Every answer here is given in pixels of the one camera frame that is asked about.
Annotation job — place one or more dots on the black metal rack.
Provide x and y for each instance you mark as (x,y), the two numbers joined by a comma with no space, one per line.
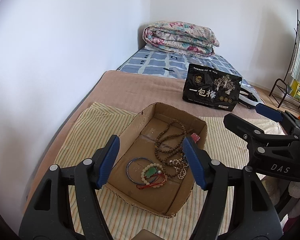
(286,91)

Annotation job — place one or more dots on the folded floral quilt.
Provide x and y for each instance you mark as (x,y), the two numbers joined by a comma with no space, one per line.
(181,38)

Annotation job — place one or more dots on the black snack bag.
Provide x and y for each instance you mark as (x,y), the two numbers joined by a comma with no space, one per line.
(211,88)

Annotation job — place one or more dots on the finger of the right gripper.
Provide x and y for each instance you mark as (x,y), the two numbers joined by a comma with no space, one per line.
(269,112)
(241,127)

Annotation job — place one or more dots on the brown wooden bead mala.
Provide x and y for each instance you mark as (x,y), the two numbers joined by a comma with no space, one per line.
(168,149)

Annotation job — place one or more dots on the grey gloved right hand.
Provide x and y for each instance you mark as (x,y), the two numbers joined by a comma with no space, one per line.
(284,195)

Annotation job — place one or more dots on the blue bangle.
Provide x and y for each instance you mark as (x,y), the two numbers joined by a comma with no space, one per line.
(142,171)

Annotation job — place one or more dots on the brown blanket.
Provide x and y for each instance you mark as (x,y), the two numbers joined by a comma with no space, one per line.
(131,92)

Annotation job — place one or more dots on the brown cardboard box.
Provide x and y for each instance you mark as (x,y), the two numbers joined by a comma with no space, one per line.
(166,196)

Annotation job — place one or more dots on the red strap watch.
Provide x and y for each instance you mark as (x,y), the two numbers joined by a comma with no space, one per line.
(195,137)

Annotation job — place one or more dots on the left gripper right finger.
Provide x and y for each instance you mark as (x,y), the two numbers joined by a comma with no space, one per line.
(253,215)

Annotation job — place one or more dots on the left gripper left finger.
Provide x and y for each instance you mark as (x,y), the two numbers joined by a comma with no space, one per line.
(48,214)

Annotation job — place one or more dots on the blue checkered bed sheet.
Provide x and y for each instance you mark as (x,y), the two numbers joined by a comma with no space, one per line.
(157,63)

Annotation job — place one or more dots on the white ring light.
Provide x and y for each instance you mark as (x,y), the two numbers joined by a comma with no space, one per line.
(249,97)

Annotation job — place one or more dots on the striped yellow towel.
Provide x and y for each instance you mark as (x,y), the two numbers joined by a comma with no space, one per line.
(91,131)

